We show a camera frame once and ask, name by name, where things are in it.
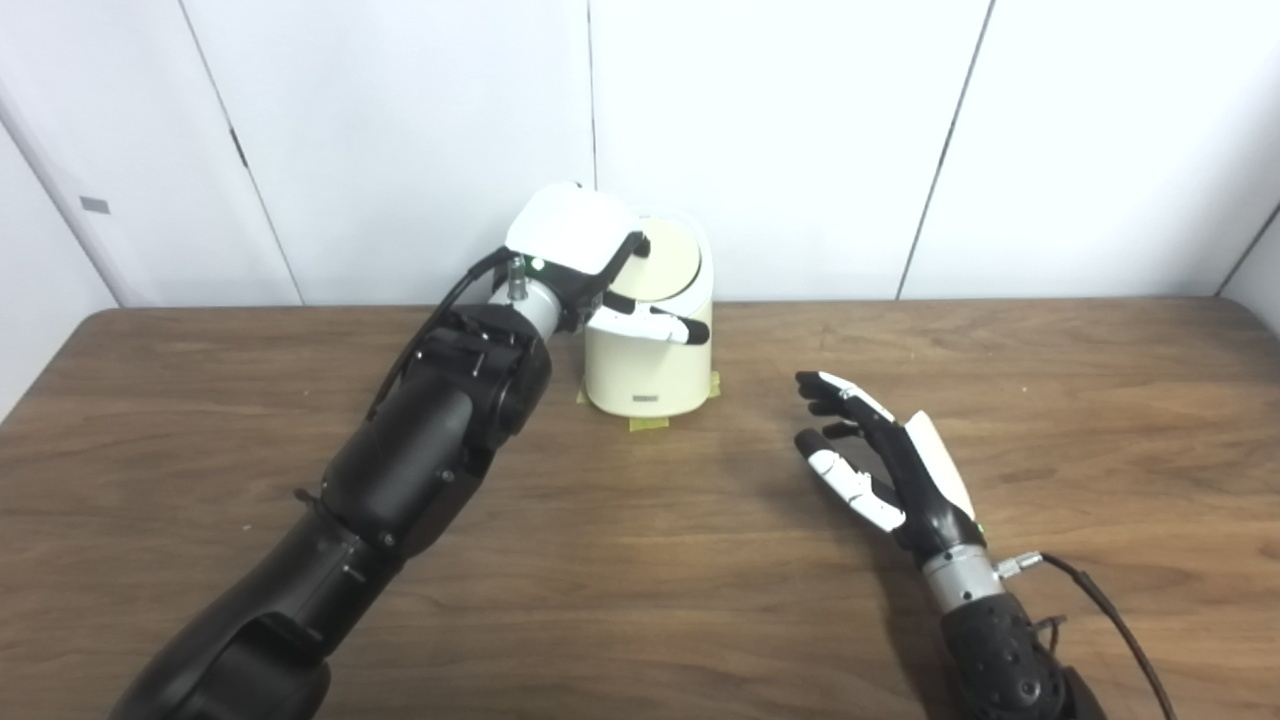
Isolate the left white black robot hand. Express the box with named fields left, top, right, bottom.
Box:
left=503, top=182, right=711, bottom=346

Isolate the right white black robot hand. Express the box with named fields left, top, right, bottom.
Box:
left=794, top=371, right=986, bottom=561

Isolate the cream round bin lid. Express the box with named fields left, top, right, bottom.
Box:
left=600, top=220, right=703, bottom=299

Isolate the cream-colored round bin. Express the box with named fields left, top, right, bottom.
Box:
left=583, top=212, right=715, bottom=417

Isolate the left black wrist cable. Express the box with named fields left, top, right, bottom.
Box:
left=365, top=248, right=526, bottom=421

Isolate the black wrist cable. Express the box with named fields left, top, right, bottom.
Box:
left=365, top=248, right=526, bottom=421
left=995, top=552, right=1176, bottom=720

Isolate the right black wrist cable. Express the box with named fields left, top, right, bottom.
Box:
left=995, top=552, right=1176, bottom=720

